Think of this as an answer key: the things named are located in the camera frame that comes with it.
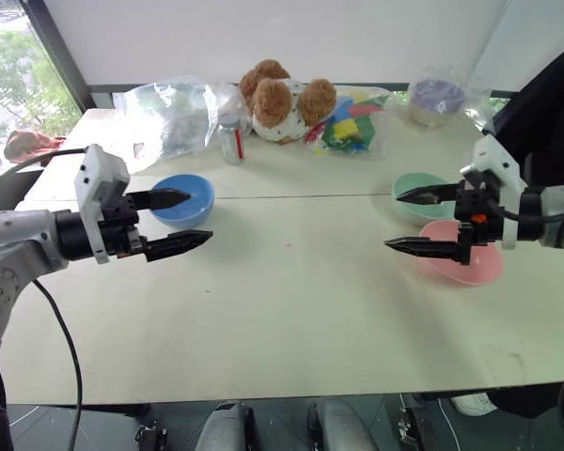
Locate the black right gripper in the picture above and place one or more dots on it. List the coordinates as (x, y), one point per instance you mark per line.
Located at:
(479, 211)

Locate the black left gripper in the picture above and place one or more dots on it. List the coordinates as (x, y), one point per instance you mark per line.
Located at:
(120, 225)

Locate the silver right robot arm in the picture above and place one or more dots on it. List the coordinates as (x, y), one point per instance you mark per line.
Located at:
(552, 216)

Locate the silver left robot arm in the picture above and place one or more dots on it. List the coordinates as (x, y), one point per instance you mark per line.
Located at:
(14, 244)

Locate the green bowl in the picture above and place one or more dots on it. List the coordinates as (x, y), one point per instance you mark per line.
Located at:
(416, 211)

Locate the blue bowl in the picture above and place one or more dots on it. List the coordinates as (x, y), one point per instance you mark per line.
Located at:
(188, 213)

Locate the red bowl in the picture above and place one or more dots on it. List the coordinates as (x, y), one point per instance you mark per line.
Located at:
(484, 265)

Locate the small bottle with red label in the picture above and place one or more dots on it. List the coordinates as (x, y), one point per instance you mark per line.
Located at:
(230, 143)

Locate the clear crumpled plastic bag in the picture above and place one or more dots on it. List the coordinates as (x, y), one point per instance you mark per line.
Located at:
(174, 117)

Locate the bag of coloured blocks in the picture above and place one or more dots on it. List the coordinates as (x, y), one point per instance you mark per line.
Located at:
(352, 127)

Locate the bag with purple container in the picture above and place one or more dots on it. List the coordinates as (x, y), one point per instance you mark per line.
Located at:
(439, 96)

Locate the brown teddy bear plush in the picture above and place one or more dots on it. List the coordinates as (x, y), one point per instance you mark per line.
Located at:
(272, 113)

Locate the reddish brown cloth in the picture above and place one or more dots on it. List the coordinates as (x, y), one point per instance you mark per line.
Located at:
(28, 143)

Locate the person in dark clothing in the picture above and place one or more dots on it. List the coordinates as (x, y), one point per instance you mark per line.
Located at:
(550, 108)

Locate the white shoe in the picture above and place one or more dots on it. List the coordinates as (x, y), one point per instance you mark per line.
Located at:
(472, 404)

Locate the small black floor device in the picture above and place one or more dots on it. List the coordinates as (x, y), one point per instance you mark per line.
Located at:
(150, 437)
(416, 427)

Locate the dark rounded robot leg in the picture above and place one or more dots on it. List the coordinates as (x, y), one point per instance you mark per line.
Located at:
(343, 427)
(225, 430)

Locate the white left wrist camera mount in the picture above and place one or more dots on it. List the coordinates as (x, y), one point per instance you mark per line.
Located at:
(96, 169)

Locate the black window frame post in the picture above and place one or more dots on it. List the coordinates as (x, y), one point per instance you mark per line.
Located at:
(56, 51)

